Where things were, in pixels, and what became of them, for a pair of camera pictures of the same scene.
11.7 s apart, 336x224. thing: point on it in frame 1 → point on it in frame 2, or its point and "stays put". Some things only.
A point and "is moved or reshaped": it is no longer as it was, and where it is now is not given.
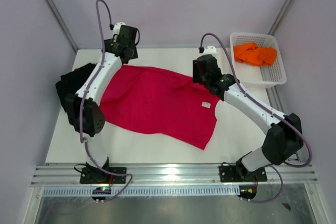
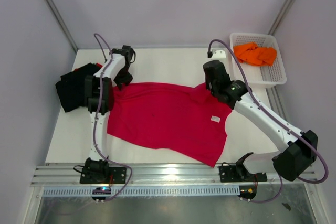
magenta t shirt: [151, 100] is moved or reshaped
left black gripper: [135, 55] → [126, 81]
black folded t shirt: [71, 82] stays put
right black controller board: [247, 191] stays put
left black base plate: [95, 175] stays put
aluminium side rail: [274, 100] stays put
